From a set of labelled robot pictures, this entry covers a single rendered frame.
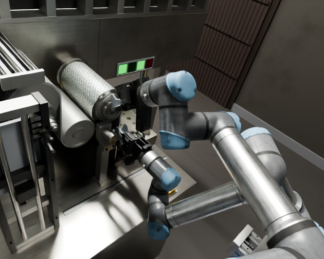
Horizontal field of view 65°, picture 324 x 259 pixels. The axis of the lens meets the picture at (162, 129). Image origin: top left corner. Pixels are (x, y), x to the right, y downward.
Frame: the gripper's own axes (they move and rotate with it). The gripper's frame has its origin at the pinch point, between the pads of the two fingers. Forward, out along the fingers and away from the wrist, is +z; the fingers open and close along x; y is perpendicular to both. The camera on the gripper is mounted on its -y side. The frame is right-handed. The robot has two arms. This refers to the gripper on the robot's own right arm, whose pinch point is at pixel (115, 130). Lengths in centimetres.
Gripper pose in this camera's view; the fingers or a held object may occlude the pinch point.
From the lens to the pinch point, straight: 108.8
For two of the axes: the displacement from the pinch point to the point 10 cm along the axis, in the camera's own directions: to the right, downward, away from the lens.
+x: -7.2, 3.2, -6.2
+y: 2.0, -7.6, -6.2
